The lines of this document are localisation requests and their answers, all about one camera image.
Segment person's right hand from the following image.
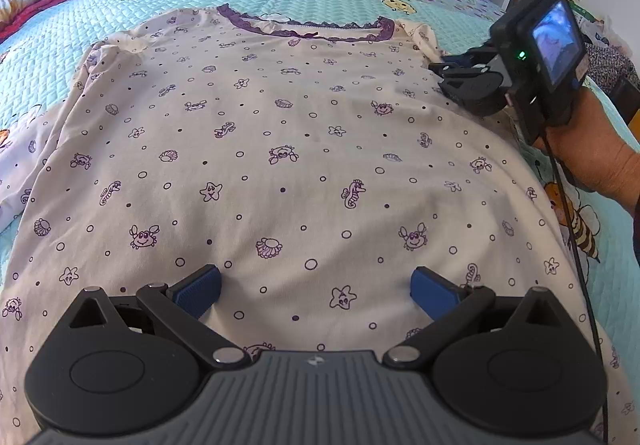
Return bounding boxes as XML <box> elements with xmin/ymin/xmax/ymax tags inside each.
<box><xmin>532</xmin><ymin>74</ymin><xmax>640</xmax><ymax>226</ymax></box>

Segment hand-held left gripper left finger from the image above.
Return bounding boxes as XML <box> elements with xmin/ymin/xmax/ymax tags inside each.
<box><xmin>67</xmin><ymin>264</ymin><xmax>254</xmax><ymax>369</ymax></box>

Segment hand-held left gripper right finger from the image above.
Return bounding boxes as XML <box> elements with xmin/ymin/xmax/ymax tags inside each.
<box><xmin>382</xmin><ymin>266</ymin><xmax>571</xmax><ymax>369</ymax></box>

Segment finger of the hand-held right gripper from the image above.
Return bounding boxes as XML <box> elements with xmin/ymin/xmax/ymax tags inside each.
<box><xmin>442</xmin><ymin>47</ymin><xmax>501</xmax><ymax>65</ymax></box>
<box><xmin>428</xmin><ymin>62</ymin><xmax>494</xmax><ymax>80</ymax></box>

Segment bee print quilted bedspread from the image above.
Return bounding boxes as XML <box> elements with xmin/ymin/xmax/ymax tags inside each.
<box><xmin>0</xmin><ymin>0</ymin><xmax>640</xmax><ymax>445</ymax></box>

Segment cream printed pajama top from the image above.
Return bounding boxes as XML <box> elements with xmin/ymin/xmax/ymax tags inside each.
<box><xmin>0</xmin><ymin>2</ymin><xmax>639</xmax><ymax>445</ymax></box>

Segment dark patterned cloth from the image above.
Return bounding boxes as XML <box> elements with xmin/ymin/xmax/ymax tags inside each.
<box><xmin>584</xmin><ymin>42</ymin><xmax>640</xmax><ymax>97</ymax></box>

